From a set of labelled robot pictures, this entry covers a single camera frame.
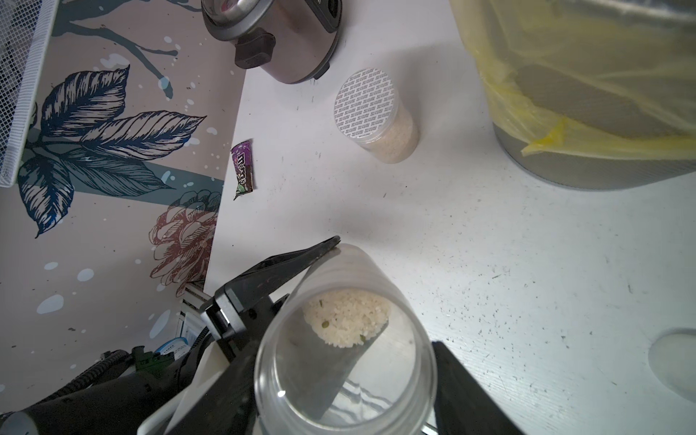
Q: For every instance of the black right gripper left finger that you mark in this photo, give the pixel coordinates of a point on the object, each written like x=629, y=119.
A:
x=220, y=399

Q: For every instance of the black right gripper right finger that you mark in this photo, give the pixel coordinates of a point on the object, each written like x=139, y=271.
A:
x=462, y=406

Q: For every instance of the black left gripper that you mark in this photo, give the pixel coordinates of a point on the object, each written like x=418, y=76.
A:
x=241, y=310

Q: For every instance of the small clear jar with rice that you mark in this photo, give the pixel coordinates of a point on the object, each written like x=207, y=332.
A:
x=346, y=354

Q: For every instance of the clear plastic jar lid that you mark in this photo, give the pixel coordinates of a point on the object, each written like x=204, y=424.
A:
x=672, y=360

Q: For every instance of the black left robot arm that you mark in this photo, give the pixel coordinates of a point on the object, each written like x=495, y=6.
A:
x=99, y=402

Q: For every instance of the silver rice cooker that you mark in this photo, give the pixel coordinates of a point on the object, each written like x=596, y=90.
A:
x=291, y=40

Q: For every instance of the purple M&M's candy packet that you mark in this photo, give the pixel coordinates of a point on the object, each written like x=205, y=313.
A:
x=241, y=157

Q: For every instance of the clear jar with sealed top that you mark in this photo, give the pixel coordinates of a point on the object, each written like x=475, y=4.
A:
x=368, y=111

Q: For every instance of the mesh bin with yellow bag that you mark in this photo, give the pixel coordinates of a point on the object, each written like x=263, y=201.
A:
x=590, y=95

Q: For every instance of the white wire mesh shelf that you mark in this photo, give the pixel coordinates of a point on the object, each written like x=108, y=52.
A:
x=26, y=28

